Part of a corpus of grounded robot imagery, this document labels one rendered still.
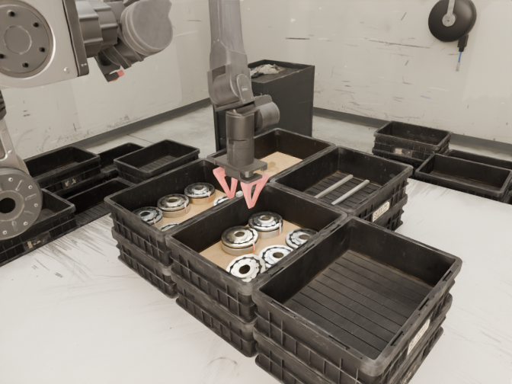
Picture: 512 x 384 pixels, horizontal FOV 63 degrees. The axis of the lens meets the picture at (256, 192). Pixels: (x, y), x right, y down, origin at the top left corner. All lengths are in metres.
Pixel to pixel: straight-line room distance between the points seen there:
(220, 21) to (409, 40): 3.58
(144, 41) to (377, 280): 0.77
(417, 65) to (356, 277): 3.43
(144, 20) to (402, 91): 3.88
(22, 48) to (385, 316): 0.85
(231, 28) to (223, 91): 0.12
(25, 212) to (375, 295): 0.78
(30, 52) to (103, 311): 0.81
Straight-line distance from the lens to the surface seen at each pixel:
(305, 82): 3.04
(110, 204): 1.28
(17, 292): 1.44
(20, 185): 0.92
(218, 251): 1.18
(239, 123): 0.83
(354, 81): 4.63
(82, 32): 0.67
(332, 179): 1.57
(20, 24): 0.63
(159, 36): 0.72
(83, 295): 1.34
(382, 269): 1.15
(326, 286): 1.07
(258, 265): 1.03
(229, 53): 0.84
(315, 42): 4.78
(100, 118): 4.44
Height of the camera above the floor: 1.52
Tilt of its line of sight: 28 degrees down
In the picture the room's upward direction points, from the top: 1 degrees counter-clockwise
